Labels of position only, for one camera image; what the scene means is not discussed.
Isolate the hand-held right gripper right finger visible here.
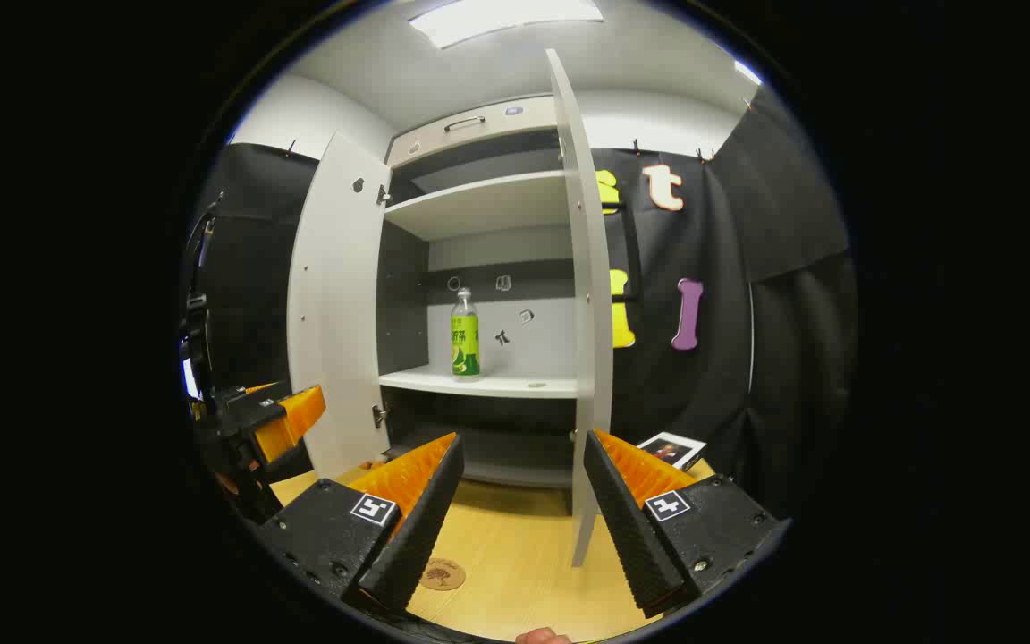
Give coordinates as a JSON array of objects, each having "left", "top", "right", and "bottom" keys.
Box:
[{"left": 583, "top": 429, "right": 789, "bottom": 620}]

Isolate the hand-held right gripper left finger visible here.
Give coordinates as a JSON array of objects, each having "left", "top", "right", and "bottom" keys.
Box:
[{"left": 256, "top": 432, "right": 466, "bottom": 618}]

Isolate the round wooden coaster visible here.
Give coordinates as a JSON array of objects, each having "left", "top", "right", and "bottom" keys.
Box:
[{"left": 419, "top": 558, "right": 467, "bottom": 591}]

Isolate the grey cabinet door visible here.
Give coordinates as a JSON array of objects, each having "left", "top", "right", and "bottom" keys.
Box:
[
  {"left": 286, "top": 132, "right": 393, "bottom": 479},
  {"left": 545, "top": 49, "right": 614, "bottom": 569}
]

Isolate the green label plastic bottle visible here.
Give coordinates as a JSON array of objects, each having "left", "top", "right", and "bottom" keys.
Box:
[{"left": 451, "top": 287, "right": 482, "bottom": 380}]

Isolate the grey cabinet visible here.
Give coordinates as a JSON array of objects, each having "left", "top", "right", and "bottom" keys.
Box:
[{"left": 376, "top": 94, "right": 592, "bottom": 491}]

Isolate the white cabinet shelf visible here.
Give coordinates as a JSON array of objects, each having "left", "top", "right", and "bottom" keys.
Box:
[
  {"left": 379, "top": 364, "right": 580, "bottom": 399},
  {"left": 384, "top": 170, "right": 570, "bottom": 241}
]

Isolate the grey cabinet drawer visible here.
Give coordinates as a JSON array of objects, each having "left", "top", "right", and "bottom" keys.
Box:
[{"left": 387, "top": 96, "right": 561, "bottom": 168}]

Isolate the person's clothing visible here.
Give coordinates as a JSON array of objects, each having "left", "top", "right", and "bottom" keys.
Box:
[{"left": 180, "top": 353, "right": 205, "bottom": 421}]

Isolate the white cover book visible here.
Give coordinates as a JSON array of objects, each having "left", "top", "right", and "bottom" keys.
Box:
[{"left": 637, "top": 432, "right": 707, "bottom": 472}]

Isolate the black backdrop cloth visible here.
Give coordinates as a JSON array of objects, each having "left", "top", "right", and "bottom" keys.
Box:
[{"left": 180, "top": 85, "right": 860, "bottom": 524}]

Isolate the large ceiling light panel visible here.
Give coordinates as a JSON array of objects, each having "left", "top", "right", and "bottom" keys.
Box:
[{"left": 408, "top": 0, "right": 605, "bottom": 50}]

